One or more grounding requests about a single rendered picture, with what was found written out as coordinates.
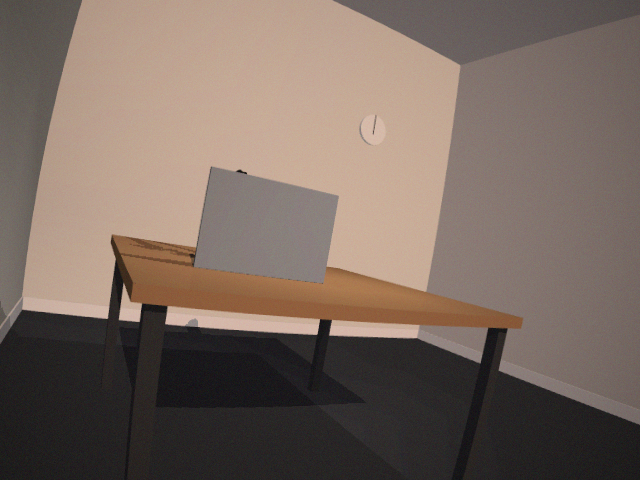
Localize grey rectangular board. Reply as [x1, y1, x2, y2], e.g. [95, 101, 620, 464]
[193, 167, 339, 284]

